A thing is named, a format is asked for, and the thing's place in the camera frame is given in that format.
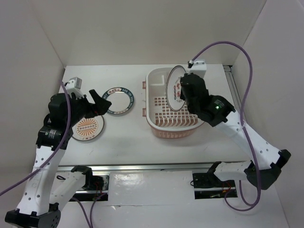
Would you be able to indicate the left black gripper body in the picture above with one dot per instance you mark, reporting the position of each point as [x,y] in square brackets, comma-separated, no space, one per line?
[82,108]

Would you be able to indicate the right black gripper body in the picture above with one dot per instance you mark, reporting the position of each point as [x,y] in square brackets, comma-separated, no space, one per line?
[189,105]

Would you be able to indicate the white plate red characters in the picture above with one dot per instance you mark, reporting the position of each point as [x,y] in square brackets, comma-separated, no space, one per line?
[173,88]

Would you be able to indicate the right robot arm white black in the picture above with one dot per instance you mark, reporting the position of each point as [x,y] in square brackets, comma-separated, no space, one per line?
[266,161]

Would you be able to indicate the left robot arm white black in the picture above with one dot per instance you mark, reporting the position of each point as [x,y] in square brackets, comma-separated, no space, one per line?
[40,207]

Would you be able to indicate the white orange plastic dish rack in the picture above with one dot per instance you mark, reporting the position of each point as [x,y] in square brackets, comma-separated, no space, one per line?
[164,122]

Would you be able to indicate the white plate orange sunburst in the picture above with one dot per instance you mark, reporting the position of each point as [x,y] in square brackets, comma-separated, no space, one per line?
[88,128]

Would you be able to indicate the white plate dark teal rim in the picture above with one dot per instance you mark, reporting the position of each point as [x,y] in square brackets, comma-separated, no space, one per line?
[122,100]

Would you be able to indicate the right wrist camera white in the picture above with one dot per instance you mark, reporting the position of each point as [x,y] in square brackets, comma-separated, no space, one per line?
[197,67]

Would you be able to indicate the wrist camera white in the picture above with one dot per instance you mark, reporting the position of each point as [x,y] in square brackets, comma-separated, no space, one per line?
[73,88]
[197,67]

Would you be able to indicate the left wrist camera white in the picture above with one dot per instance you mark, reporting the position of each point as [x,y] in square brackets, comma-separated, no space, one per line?
[73,88]

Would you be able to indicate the aluminium rail right side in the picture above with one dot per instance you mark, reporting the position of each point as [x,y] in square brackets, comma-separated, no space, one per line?
[231,92]

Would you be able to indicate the aluminium rail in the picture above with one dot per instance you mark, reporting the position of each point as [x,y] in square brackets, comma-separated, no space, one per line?
[201,166]
[231,92]

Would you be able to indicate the aluminium rail front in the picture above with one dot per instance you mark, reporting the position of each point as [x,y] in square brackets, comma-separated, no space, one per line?
[201,166]

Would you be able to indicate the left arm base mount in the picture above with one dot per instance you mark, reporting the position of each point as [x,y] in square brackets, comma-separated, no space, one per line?
[95,190]

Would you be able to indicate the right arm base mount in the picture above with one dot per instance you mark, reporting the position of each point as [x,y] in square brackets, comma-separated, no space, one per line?
[208,186]

